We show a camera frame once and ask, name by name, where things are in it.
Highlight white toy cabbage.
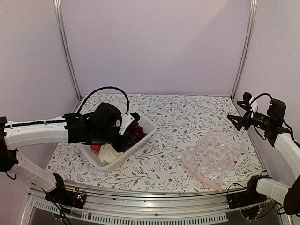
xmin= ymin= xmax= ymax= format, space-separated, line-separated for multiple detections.
xmin=98 ymin=144 xmax=123 ymax=165

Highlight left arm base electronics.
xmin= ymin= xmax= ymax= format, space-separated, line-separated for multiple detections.
xmin=45 ymin=173 xmax=87 ymax=209

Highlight right aluminium frame post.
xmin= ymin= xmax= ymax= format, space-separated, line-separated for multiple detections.
xmin=230 ymin=0 xmax=257 ymax=100

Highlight clear zip top bag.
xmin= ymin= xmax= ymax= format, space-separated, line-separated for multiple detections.
xmin=177 ymin=130 xmax=247 ymax=192

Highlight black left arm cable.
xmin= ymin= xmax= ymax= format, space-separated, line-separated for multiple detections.
xmin=78 ymin=86 xmax=130 ymax=115

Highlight aluminium front rail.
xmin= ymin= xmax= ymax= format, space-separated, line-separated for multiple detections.
xmin=20 ymin=180 xmax=293 ymax=225

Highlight left aluminium frame post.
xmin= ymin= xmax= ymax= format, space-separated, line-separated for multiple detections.
xmin=53 ymin=0 xmax=82 ymax=100

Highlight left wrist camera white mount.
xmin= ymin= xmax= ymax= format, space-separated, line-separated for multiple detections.
xmin=119 ymin=113 xmax=134 ymax=135

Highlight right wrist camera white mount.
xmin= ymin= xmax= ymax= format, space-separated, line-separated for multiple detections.
xmin=243 ymin=92 xmax=258 ymax=118

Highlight aluminium frame post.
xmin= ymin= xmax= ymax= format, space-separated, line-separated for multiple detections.
xmin=53 ymin=0 xmax=82 ymax=100
xmin=230 ymin=0 xmax=257 ymax=100

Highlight floral patterned table mat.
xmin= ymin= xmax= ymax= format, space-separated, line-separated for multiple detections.
xmin=47 ymin=94 xmax=264 ymax=193

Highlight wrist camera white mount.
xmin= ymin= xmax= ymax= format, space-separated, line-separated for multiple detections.
xmin=243 ymin=92 xmax=258 ymax=118
xmin=119 ymin=113 xmax=134 ymax=135

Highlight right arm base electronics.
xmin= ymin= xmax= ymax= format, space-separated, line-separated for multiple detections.
xmin=226 ymin=175 xmax=276 ymax=221

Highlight orange toy pepper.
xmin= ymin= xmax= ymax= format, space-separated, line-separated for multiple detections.
xmin=90 ymin=142 xmax=102 ymax=152

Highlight white plastic mesh basket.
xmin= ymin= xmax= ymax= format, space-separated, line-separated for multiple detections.
xmin=77 ymin=112 xmax=157 ymax=173

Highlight dark red toy grapes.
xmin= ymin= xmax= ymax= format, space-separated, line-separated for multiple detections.
xmin=126 ymin=122 xmax=147 ymax=141

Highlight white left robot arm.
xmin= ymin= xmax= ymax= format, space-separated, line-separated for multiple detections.
xmin=0 ymin=103 xmax=140 ymax=203

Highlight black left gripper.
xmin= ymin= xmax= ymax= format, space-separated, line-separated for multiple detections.
xmin=92 ymin=128 xmax=136 ymax=153

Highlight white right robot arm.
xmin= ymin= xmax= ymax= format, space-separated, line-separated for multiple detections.
xmin=227 ymin=93 xmax=300 ymax=216

